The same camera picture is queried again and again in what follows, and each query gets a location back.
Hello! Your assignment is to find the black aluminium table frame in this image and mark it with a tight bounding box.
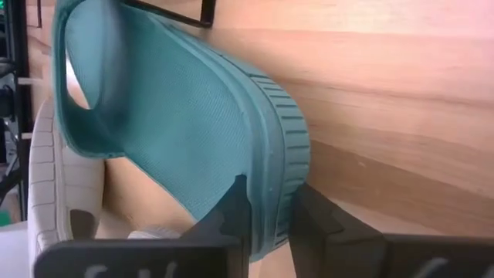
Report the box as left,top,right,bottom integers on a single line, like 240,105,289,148
9,0,34,221

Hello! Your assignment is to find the wooden shelf with black frame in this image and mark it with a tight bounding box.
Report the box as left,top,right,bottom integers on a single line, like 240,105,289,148
122,0,217,29

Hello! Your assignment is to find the grey rubber slide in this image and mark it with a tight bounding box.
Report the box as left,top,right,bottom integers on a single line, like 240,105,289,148
27,96,106,278

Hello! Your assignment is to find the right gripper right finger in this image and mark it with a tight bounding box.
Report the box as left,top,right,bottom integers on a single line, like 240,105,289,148
288,183,494,278

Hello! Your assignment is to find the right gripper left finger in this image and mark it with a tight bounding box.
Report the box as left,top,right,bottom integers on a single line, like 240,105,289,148
33,174,252,278

